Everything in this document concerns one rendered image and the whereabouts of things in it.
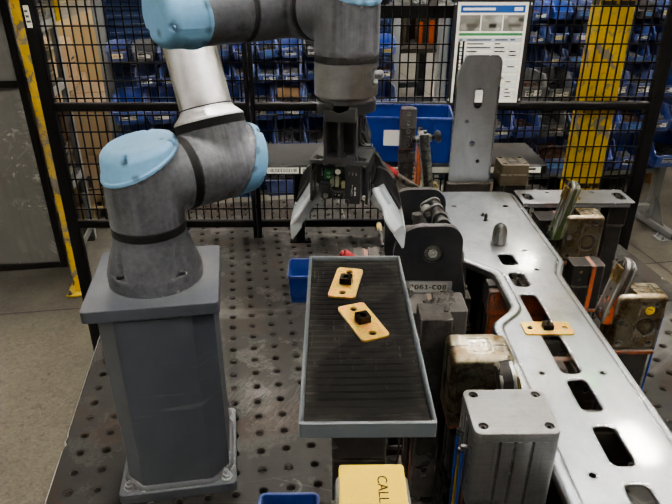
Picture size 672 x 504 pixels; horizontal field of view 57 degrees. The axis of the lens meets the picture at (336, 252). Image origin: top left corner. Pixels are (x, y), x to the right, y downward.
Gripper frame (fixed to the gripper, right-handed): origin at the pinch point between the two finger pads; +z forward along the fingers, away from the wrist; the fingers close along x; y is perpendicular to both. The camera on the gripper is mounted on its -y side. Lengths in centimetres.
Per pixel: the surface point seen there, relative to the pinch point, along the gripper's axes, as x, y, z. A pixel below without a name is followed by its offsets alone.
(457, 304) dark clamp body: 15.9, -11.3, 15.0
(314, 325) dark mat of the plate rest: -2.4, 11.0, 6.7
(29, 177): -178, -167, 61
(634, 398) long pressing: 42.0, -2.4, 22.7
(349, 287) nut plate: 0.5, 1.2, 6.4
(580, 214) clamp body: 43, -61, 18
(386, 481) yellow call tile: 9.3, 34.6, 6.7
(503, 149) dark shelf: 29, -114, 20
